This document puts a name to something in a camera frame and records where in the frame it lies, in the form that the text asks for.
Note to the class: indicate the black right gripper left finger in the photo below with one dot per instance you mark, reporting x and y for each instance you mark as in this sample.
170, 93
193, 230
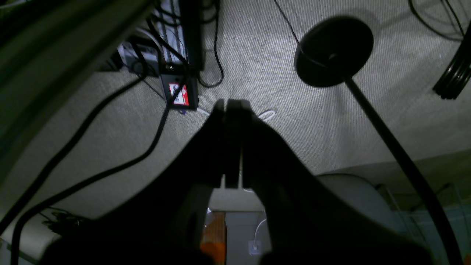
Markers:
162, 224

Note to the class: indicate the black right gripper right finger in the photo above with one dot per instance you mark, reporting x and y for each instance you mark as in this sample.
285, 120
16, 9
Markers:
308, 223

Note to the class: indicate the black power adapter red label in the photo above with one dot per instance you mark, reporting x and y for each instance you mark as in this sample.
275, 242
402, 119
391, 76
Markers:
187, 98

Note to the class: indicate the black round lamp base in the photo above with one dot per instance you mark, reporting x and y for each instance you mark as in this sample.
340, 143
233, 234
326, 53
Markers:
331, 53

